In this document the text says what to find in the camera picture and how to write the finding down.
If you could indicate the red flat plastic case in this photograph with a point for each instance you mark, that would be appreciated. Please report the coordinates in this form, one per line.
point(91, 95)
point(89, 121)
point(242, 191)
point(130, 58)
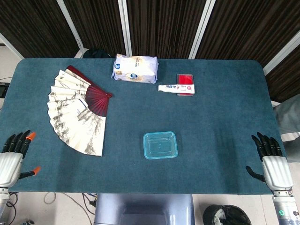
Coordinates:
point(185, 78)

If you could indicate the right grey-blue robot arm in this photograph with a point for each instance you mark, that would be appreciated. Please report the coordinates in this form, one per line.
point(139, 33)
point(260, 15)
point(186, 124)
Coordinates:
point(286, 211)

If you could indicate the black trash bin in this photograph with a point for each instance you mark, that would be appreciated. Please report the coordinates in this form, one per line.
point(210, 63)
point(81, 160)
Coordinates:
point(225, 215)

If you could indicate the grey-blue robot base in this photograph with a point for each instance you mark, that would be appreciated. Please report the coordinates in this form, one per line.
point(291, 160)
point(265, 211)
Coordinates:
point(140, 208)

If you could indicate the clear blue plastic tray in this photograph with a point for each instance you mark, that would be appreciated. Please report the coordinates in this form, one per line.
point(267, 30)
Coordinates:
point(160, 158)

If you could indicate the white tissue pack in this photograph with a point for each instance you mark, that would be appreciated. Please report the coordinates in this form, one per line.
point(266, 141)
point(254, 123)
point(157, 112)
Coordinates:
point(134, 69)

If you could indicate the paper folding fan red ribs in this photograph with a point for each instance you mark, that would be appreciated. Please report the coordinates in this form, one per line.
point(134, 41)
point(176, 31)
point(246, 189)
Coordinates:
point(70, 122)

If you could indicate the teal tablecloth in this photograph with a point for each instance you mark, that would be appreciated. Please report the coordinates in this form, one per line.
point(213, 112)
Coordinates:
point(211, 117)

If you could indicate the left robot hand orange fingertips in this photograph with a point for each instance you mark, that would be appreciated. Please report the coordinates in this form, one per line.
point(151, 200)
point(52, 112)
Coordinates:
point(10, 164)

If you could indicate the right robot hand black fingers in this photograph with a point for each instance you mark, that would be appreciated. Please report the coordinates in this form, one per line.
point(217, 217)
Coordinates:
point(276, 171)

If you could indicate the grey fabric chair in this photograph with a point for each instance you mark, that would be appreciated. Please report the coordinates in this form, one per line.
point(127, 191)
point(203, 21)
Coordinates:
point(288, 117)

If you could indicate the white red toothpaste tube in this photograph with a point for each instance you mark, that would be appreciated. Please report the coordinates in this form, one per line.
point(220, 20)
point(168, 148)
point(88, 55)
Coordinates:
point(175, 88)

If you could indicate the black device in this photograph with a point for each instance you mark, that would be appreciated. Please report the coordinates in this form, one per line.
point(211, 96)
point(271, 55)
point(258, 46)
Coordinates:
point(2, 90)

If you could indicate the black bag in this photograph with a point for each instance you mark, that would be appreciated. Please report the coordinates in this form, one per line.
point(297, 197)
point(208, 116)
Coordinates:
point(96, 54)

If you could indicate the dark slatted partition screen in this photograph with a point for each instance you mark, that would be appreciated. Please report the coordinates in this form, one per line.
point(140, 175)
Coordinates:
point(164, 23)

